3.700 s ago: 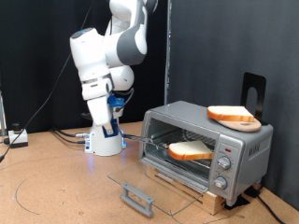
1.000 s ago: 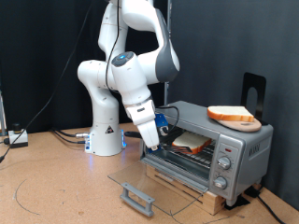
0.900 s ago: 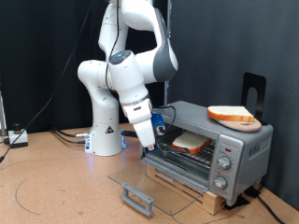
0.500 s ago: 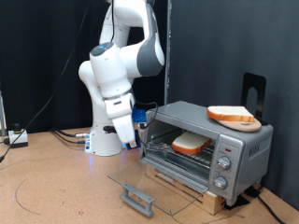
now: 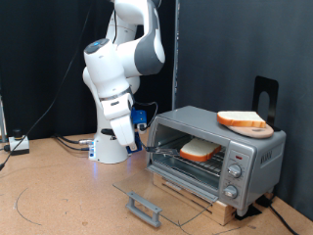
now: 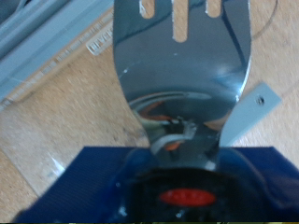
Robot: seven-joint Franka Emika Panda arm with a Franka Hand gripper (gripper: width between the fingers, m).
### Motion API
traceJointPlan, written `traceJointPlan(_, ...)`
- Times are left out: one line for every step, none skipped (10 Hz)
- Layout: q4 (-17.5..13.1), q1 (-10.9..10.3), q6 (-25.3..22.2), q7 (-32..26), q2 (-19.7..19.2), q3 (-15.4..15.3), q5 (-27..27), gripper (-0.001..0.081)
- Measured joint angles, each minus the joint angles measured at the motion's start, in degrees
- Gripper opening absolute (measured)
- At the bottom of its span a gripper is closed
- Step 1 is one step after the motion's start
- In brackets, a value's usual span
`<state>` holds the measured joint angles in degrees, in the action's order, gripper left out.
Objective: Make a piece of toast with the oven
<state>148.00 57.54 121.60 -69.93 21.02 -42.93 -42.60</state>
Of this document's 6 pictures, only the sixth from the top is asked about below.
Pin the small blue object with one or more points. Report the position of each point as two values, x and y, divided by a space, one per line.
180 62

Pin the silver toaster oven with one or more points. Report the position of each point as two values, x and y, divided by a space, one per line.
12 9

